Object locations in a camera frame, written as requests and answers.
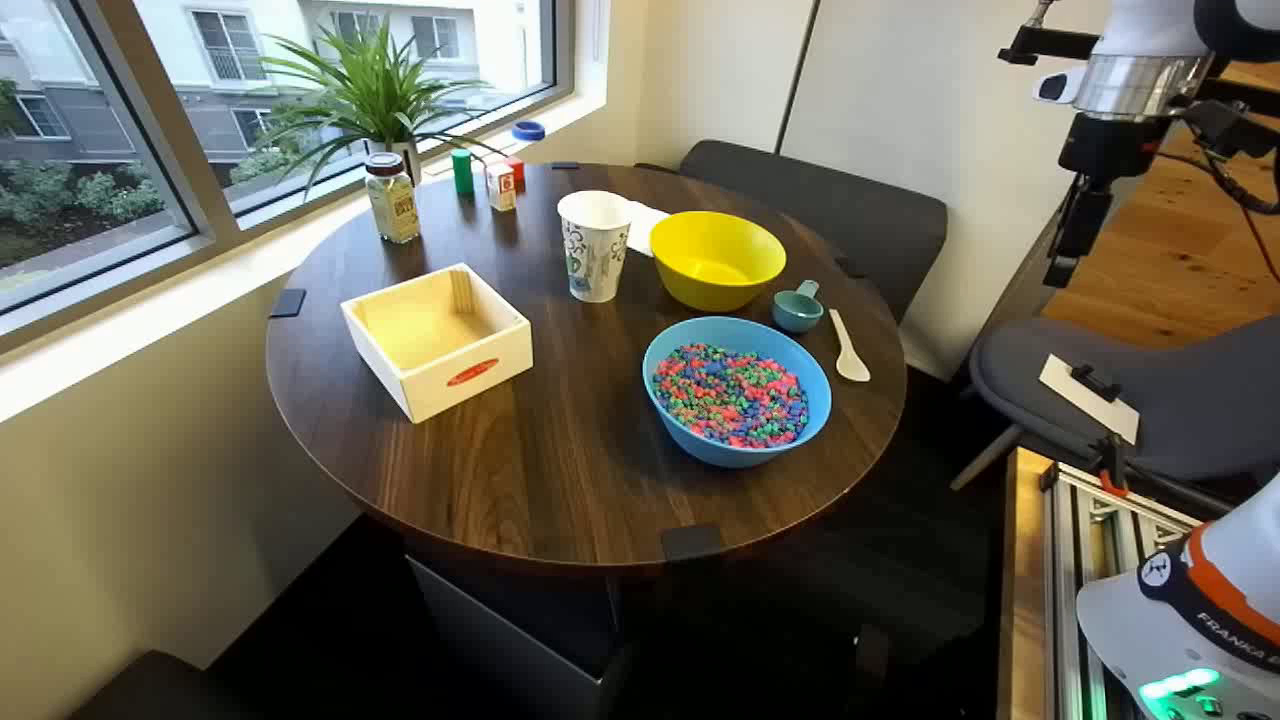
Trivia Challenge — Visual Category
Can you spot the blue measuring spoon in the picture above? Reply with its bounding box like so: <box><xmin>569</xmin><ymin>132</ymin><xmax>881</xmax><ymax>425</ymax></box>
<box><xmin>769</xmin><ymin>276</ymin><xmax>827</xmax><ymax>337</ymax></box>

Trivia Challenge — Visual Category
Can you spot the white plastic spoon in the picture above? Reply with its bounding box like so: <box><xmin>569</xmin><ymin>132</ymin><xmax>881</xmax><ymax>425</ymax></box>
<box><xmin>825</xmin><ymin>306</ymin><xmax>877</xmax><ymax>388</ymax></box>

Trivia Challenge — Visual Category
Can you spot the black table clamp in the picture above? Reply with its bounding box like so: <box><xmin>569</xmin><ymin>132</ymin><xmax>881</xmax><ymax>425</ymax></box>
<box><xmin>264</xmin><ymin>283</ymin><xmax>311</xmax><ymax>326</ymax></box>

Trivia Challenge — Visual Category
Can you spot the window frame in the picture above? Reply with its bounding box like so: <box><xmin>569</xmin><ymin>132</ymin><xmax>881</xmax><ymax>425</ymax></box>
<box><xmin>0</xmin><ymin>0</ymin><xmax>614</xmax><ymax>361</ymax></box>

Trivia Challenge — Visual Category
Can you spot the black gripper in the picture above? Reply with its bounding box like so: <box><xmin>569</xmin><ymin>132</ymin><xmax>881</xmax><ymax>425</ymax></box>
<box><xmin>1042</xmin><ymin>113</ymin><xmax>1168</xmax><ymax>293</ymax></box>

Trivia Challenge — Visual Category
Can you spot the patterned paper cup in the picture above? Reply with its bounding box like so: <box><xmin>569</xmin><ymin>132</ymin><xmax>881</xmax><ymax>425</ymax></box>
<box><xmin>552</xmin><ymin>188</ymin><xmax>635</xmax><ymax>307</ymax></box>

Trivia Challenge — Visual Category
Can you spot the white card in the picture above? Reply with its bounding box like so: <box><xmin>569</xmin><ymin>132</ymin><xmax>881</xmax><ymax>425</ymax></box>
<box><xmin>1037</xmin><ymin>354</ymin><xmax>1147</xmax><ymax>449</ymax></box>

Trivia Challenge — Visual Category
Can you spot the dark table pedestal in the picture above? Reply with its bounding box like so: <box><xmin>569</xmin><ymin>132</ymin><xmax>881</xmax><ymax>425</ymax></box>
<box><xmin>400</xmin><ymin>550</ymin><xmax>639</xmax><ymax>720</ymax></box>

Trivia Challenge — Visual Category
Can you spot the grey armchair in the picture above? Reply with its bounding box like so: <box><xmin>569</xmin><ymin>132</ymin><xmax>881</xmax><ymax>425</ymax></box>
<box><xmin>948</xmin><ymin>314</ymin><xmax>1280</xmax><ymax>516</ymax></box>

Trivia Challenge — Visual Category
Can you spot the blue bowl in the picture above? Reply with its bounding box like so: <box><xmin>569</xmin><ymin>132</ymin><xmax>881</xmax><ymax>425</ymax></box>
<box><xmin>639</xmin><ymin>314</ymin><xmax>838</xmax><ymax>474</ymax></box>

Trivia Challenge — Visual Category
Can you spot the green potted plant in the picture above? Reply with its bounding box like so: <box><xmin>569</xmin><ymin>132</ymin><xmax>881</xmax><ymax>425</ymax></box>
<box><xmin>255</xmin><ymin>16</ymin><xmax>470</xmax><ymax>186</ymax></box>

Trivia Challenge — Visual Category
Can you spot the white wooden box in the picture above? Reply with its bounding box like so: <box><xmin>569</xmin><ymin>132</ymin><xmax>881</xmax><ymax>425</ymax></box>
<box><xmin>335</xmin><ymin>261</ymin><xmax>536</xmax><ymax>430</ymax></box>

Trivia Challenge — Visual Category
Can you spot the yellow bowl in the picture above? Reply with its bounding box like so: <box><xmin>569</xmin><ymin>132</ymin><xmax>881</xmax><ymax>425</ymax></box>
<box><xmin>647</xmin><ymin>210</ymin><xmax>793</xmax><ymax>318</ymax></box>

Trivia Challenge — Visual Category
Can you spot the aluminium frame stand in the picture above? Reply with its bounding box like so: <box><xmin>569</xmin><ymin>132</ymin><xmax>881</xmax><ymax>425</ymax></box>
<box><xmin>995</xmin><ymin>446</ymin><xmax>1207</xmax><ymax>720</ymax></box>

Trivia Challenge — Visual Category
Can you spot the colourful cereal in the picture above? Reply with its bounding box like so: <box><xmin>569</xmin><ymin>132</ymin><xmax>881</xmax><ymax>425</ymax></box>
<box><xmin>647</xmin><ymin>341</ymin><xmax>811</xmax><ymax>452</ymax></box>

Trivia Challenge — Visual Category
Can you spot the white paper napkin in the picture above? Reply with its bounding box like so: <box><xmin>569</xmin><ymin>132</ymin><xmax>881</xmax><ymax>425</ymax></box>
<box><xmin>620</xmin><ymin>197</ymin><xmax>673</xmax><ymax>261</ymax></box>

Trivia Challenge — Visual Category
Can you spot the glass jar with label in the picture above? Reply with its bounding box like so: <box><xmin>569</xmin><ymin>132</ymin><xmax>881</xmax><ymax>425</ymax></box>
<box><xmin>362</xmin><ymin>149</ymin><xmax>427</xmax><ymax>249</ymax></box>

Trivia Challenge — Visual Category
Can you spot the dark grey sofa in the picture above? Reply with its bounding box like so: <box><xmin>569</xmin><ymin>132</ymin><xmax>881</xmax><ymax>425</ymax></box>
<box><xmin>635</xmin><ymin>136</ymin><xmax>954</xmax><ymax>326</ymax></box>

